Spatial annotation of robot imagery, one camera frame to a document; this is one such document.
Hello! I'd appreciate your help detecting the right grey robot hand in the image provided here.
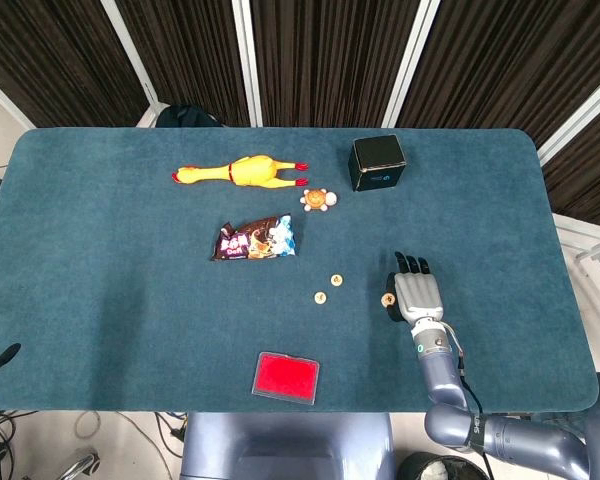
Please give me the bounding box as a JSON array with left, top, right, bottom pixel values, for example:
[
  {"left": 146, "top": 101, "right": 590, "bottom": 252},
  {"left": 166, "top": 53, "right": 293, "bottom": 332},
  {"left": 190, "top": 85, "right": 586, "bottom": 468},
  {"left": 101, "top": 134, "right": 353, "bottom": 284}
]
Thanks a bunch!
[{"left": 383, "top": 251, "right": 445, "bottom": 326}]

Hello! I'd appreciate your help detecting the orange turtle toy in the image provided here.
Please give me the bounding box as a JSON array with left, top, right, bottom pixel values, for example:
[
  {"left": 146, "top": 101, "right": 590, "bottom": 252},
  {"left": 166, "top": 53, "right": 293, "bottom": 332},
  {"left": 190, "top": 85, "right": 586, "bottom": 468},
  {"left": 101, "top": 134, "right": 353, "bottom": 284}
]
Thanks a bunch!
[{"left": 299, "top": 187, "right": 339, "bottom": 213}]

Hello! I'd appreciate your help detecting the black cardboard box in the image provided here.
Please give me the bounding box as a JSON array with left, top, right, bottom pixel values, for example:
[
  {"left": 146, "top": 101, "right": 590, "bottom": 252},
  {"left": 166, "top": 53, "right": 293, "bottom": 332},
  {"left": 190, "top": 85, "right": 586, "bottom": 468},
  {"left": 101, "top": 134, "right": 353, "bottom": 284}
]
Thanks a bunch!
[{"left": 348, "top": 133, "right": 408, "bottom": 193}]

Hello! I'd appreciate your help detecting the red card in sleeve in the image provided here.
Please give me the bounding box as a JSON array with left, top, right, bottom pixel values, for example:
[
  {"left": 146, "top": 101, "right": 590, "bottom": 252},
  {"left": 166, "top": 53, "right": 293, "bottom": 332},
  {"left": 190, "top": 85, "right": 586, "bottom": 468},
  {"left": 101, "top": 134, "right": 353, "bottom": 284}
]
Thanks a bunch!
[{"left": 250, "top": 351, "right": 321, "bottom": 405}]

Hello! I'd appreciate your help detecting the brown blue snack bag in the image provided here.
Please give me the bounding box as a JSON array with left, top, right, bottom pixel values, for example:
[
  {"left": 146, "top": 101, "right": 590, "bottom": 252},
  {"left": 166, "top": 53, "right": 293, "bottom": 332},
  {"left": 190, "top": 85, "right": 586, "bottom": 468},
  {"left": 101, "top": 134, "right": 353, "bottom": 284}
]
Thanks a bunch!
[{"left": 210, "top": 213, "right": 299, "bottom": 262}]

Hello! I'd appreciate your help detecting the black trash bin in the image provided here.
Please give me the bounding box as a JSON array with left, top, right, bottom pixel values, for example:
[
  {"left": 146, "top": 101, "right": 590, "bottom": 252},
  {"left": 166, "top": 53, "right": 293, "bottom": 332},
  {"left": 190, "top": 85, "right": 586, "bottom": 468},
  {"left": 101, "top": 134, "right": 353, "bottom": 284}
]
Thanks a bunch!
[{"left": 397, "top": 451, "right": 486, "bottom": 480}]

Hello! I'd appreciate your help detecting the blue-grey robot torso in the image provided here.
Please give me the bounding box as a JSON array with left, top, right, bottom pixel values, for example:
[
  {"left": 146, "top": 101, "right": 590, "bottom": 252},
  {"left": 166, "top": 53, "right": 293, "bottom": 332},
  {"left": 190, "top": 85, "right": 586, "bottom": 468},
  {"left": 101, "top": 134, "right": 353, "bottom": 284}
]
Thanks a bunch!
[{"left": 179, "top": 412, "right": 396, "bottom": 480}]

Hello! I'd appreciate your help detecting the yellow rubber chicken toy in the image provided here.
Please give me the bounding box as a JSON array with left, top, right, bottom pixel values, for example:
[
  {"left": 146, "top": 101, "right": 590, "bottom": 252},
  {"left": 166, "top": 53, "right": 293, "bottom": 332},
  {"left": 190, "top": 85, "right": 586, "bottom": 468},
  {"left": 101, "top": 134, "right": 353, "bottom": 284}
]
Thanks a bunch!
[{"left": 171, "top": 153, "right": 310, "bottom": 190}]

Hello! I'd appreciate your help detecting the dark brown curtain panel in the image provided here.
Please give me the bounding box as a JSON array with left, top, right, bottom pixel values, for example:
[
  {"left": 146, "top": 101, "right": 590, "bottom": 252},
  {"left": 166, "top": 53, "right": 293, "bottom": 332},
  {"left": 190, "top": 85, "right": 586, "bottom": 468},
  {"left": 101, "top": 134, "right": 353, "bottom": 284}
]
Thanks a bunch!
[
  {"left": 115, "top": 0, "right": 252, "bottom": 127},
  {"left": 542, "top": 97, "right": 600, "bottom": 231},
  {"left": 249, "top": 0, "right": 426, "bottom": 129},
  {"left": 0, "top": 0, "right": 149, "bottom": 129},
  {"left": 395, "top": 0, "right": 600, "bottom": 151}
]

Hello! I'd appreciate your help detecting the black bag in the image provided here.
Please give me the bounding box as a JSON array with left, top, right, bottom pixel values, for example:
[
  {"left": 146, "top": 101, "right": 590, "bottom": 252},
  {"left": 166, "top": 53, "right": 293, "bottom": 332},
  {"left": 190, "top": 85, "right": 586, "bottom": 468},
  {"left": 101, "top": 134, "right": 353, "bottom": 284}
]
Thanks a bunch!
[{"left": 155, "top": 103, "right": 224, "bottom": 129}]

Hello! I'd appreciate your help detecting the teal table cloth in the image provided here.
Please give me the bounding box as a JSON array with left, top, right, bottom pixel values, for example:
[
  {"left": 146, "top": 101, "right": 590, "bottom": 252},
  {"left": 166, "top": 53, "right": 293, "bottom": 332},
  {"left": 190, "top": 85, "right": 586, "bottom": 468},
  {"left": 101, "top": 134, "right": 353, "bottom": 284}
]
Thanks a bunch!
[{"left": 0, "top": 128, "right": 600, "bottom": 414}]

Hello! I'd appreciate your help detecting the chrome metal leg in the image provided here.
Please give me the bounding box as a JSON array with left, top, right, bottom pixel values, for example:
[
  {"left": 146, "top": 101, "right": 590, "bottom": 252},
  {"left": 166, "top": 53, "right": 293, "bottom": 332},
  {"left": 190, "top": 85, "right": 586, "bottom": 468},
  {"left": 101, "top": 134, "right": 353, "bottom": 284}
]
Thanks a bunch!
[{"left": 54, "top": 448, "right": 101, "bottom": 480}]

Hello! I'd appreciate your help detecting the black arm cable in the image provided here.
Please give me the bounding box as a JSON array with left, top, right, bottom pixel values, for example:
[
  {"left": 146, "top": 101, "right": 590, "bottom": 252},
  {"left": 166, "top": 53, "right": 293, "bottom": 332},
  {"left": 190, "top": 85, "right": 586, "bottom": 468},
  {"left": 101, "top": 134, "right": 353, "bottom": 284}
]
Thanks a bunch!
[{"left": 439, "top": 322, "right": 496, "bottom": 480}]

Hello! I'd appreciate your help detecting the white metal rack frame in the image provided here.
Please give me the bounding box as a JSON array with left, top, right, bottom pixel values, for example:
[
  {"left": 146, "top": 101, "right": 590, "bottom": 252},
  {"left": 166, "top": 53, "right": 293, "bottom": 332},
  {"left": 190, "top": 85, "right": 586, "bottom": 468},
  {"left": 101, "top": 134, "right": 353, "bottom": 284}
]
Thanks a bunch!
[{"left": 552, "top": 212, "right": 600, "bottom": 281}]

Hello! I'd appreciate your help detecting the white partition frame post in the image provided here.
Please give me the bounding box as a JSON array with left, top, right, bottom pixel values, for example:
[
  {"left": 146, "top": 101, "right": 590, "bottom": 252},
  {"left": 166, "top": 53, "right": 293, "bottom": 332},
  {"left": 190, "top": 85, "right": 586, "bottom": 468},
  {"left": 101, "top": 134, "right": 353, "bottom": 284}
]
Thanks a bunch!
[
  {"left": 231, "top": 0, "right": 265, "bottom": 127},
  {"left": 536, "top": 74, "right": 600, "bottom": 169},
  {"left": 0, "top": 67, "right": 37, "bottom": 130},
  {"left": 99, "top": 0, "right": 160, "bottom": 109},
  {"left": 382, "top": 0, "right": 442, "bottom": 127}
]

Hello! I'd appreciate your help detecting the black floor cable with plug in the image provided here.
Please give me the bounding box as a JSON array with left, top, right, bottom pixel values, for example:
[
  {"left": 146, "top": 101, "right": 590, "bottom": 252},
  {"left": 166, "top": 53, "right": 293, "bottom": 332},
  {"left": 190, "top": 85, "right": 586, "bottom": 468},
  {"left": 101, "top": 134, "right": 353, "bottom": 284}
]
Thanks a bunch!
[{"left": 152, "top": 412, "right": 189, "bottom": 446}]

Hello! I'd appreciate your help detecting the grey floor cable loop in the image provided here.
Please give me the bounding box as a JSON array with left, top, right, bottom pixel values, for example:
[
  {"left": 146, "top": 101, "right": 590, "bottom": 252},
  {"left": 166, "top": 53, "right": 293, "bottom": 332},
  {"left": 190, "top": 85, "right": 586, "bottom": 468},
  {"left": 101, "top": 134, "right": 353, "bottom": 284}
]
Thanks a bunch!
[{"left": 74, "top": 412, "right": 104, "bottom": 441}]

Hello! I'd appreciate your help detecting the black floor cable bundle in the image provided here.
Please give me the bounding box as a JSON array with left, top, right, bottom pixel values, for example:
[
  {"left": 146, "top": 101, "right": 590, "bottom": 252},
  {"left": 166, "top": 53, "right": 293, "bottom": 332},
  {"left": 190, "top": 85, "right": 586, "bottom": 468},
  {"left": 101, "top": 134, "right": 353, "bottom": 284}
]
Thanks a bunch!
[{"left": 0, "top": 410, "right": 39, "bottom": 480}]

